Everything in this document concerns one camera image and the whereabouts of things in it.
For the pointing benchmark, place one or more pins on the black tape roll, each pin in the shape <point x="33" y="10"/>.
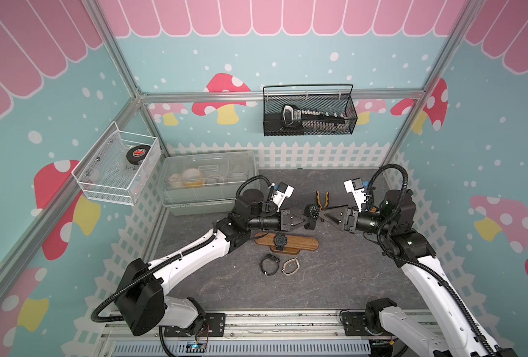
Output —
<point x="135" y="155"/>

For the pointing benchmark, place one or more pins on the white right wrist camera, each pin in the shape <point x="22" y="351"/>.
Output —
<point x="358" y="190"/>

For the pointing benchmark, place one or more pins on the translucent plastic storage box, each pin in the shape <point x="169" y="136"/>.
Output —
<point x="204" y="183"/>

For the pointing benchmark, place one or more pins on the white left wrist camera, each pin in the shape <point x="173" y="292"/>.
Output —
<point x="281" y="192"/>

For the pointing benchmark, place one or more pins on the beige strap watch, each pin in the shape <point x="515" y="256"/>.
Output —
<point x="291" y="267"/>

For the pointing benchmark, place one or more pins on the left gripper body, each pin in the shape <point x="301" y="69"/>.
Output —
<point x="268" y="222"/>

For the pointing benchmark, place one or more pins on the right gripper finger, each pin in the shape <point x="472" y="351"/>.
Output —
<point x="333" y="220"/>
<point x="338" y="211"/>

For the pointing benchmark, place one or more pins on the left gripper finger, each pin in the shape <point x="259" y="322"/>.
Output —
<point x="300" y="215"/>
<point x="297" y="222"/>

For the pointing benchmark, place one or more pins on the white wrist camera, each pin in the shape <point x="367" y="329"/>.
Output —
<point x="358" y="190"/>
<point x="281" y="192"/>

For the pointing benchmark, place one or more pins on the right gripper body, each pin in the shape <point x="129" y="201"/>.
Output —
<point x="368" y="222"/>

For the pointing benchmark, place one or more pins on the chunky black sport watch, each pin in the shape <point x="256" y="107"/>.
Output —
<point x="280" y="241"/>

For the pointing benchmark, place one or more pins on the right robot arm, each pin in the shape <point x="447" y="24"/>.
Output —
<point x="391" y="223"/>

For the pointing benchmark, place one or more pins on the yellow black pliers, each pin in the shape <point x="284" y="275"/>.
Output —
<point x="322" y="199"/>

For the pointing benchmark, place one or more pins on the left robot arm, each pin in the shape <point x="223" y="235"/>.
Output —
<point x="142" y="299"/>

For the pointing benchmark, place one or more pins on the black wire mesh basket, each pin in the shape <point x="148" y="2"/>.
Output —
<point x="336" y="99"/>

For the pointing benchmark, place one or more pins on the black round-face watch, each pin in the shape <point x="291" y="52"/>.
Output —
<point x="269" y="265"/>

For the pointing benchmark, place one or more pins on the wooden watch stand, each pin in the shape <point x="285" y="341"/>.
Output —
<point x="295" y="244"/>

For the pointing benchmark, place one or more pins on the black band watch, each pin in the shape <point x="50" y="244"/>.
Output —
<point x="312" y="213"/>

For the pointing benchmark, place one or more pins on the black silver tool in basket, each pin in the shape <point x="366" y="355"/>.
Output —
<point x="293" y="117"/>

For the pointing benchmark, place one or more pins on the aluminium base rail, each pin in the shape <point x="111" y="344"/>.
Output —
<point x="255" y="333"/>

